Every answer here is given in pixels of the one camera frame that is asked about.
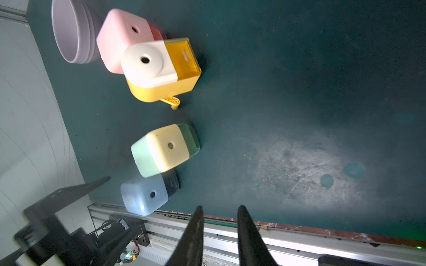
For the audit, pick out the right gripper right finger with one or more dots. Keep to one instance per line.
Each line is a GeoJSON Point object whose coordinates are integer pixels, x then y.
{"type": "Point", "coordinates": [252, 250]}

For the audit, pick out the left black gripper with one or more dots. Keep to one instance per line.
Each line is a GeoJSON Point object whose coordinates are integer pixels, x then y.
{"type": "Point", "coordinates": [48, 238]}

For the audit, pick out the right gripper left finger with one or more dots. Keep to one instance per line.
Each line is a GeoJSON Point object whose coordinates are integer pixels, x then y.
{"type": "Point", "coordinates": [189, 250]}

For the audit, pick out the blue pencil sharpener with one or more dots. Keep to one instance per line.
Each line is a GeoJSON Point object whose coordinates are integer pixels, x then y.
{"type": "Point", "coordinates": [143, 196]}

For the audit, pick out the green pencil sharpener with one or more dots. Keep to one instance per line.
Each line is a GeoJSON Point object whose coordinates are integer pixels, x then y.
{"type": "Point", "coordinates": [164, 148]}

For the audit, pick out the yellow pencil sharpener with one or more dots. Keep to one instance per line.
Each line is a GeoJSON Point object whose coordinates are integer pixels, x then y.
{"type": "Point", "coordinates": [161, 70]}

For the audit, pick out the pink pencil sharpener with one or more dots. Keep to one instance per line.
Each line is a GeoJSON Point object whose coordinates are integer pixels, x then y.
{"type": "Point", "coordinates": [121, 30]}

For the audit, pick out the purple bowl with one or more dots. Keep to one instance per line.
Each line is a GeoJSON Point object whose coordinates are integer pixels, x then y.
{"type": "Point", "coordinates": [75, 27]}

